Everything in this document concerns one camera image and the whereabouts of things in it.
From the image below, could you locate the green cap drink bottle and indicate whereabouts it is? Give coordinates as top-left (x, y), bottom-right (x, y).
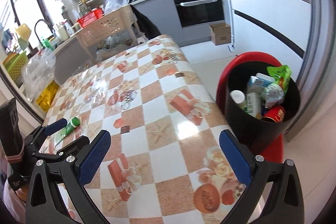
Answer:
top-left (54, 117), bottom-right (80, 147)

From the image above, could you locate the red paper cup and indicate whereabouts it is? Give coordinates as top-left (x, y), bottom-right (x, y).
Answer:
top-left (262, 105), bottom-right (285, 123)

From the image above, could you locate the white milk carton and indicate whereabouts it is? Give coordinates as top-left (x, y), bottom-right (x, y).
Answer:
top-left (246, 93), bottom-right (261, 119)

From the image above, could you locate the white cap green bottle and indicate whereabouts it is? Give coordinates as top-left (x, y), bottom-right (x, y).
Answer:
top-left (230, 90), bottom-right (247, 111)

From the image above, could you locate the green snack bag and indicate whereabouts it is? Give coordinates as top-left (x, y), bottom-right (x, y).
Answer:
top-left (266, 65), bottom-right (291, 94)

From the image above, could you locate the black trash bin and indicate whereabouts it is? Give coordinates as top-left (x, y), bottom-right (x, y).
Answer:
top-left (224, 61), bottom-right (301, 155)

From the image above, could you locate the black kitchen faucet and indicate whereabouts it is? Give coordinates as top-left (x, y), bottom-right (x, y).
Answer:
top-left (34, 19), bottom-right (54, 50)

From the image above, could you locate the gold foil bag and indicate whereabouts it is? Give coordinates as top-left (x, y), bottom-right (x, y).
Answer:
top-left (35, 80), bottom-right (60, 112)

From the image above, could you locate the clear plastic bag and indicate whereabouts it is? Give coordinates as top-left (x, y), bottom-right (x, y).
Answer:
top-left (22, 48), bottom-right (56, 102)

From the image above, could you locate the green plastic basket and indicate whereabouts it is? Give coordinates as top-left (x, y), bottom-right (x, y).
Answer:
top-left (3, 51), bottom-right (29, 85)

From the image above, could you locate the checkered floral tablecloth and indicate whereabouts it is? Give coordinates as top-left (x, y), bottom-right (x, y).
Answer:
top-left (41, 35), bottom-right (245, 223)

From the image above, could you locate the crumpled white tissue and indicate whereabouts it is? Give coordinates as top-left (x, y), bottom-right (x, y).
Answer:
top-left (261, 83), bottom-right (285, 109)

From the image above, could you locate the red plastic basket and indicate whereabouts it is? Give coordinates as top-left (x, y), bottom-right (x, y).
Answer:
top-left (76, 8), bottom-right (104, 28)

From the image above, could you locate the black hanging cloth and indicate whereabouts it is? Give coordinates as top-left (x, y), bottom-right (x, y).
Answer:
top-left (131, 6), bottom-right (161, 40)

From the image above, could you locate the cardboard box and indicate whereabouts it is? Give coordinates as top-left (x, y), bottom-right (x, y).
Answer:
top-left (209, 22), bottom-right (231, 46)

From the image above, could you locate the black built-in oven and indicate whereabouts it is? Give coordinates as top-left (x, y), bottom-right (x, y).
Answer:
top-left (174, 0), bottom-right (224, 28)

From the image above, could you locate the white refrigerator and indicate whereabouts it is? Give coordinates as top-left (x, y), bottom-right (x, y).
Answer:
top-left (230, 0), bottom-right (311, 80)

